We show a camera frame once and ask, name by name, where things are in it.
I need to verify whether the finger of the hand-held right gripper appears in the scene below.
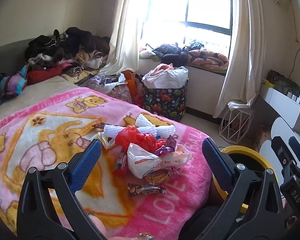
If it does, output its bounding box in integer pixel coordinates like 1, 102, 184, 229
271, 136, 300, 205
289, 137, 300, 180

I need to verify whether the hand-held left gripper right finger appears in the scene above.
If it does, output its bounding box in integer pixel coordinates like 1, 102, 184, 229
195, 137, 285, 240

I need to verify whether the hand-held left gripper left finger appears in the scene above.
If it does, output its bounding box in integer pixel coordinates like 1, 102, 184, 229
16, 139, 108, 240

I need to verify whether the yellow rimmed black bin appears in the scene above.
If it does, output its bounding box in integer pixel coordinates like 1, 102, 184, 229
209, 146, 277, 214

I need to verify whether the red dark snack packet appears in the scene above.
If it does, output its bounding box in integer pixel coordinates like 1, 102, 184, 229
112, 147, 128, 177

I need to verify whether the small red brown candy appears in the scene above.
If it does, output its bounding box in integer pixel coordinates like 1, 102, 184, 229
91, 122, 107, 131

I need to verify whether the white foam fruit net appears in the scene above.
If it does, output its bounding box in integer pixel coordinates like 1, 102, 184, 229
136, 113, 157, 128
137, 126, 176, 140
104, 124, 127, 138

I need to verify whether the pink candy wrapper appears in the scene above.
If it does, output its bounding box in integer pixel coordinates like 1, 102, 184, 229
166, 167, 181, 179

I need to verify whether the red plastic bag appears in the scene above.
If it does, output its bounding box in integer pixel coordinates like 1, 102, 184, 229
115, 126, 167, 153

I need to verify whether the white orange print plastic bag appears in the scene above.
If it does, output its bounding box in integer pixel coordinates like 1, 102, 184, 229
127, 142, 192, 179

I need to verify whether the purple candy wrapper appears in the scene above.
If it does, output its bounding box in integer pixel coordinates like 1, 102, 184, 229
154, 134, 178, 158

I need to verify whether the orange candy wrapper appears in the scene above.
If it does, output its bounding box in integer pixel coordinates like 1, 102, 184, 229
144, 172, 170, 184

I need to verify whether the brown snack bar wrapper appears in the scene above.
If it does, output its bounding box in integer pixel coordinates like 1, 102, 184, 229
127, 183, 167, 197

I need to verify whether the person's left hand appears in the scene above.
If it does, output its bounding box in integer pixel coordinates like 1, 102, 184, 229
86, 211, 157, 240

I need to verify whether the white dressing table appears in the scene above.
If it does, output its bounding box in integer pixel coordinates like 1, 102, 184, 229
259, 82, 300, 140

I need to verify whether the pink bear printed blanket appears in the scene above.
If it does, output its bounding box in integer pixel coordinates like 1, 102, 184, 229
0, 87, 213, 238

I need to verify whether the olive green bag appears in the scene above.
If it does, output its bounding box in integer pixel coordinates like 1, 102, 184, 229
266, 69, 300, 93

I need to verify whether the floral fabric bag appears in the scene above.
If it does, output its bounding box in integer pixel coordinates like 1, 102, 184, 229
107, 84, 133, 104

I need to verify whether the dinosaur print fabric basket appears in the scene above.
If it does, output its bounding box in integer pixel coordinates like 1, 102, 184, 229
142, 78, 189, 123

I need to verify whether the lilac white clothing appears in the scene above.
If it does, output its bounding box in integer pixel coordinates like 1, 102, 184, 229
85, 73, 127, 93

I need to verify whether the yellow brown printed blanket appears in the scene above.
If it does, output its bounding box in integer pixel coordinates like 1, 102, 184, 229
61, 64, 100, 82

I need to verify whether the red cloth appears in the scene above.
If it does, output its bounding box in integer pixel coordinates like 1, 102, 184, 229
26, 69, 63, 85

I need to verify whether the cream curtain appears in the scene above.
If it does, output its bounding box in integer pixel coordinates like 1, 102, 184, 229
213, 0, 265, 118
99, 0, 153, 77

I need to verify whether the orange patterned quilt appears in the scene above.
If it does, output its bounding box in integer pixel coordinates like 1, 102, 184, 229
187, 49, 230, 71

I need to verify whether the purple blue striped cloth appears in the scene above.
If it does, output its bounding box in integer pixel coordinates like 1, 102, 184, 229
0, 66, 28, 95

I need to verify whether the orange pink cloth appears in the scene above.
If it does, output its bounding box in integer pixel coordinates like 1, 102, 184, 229
154, 63, 175, 72

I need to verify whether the white green pillow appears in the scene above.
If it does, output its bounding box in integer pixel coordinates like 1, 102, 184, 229
139, 47, 160, 61

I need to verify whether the white wire stool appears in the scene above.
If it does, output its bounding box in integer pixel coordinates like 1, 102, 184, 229
219, 100, 255, 145

